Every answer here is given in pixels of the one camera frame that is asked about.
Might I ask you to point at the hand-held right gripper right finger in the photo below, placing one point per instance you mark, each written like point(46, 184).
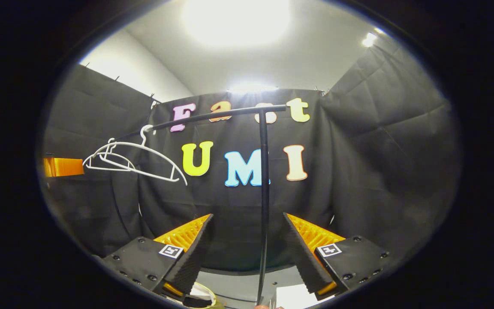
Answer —
point(305, 262)

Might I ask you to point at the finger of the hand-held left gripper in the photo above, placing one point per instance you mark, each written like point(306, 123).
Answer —
point(62, 167)

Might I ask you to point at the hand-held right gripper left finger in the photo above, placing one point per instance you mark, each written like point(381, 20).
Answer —
point(193, 257)

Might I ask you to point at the white laundry hamper yellow rim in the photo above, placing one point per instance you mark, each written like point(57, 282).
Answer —
point(197, 291)

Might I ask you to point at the white plastic hanger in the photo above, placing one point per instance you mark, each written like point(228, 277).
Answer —
point(109, 146)
point(144, 146)

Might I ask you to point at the black metal clothes rack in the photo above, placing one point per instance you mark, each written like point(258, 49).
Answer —
point(264, 171)

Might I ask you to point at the black backdrop cloth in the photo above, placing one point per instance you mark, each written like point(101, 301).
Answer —
point(380, 150)

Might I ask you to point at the large ceiling light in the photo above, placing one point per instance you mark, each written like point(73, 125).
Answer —
point(236, 19)

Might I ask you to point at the small ceiling light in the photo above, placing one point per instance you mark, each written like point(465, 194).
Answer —
point(368, 39)

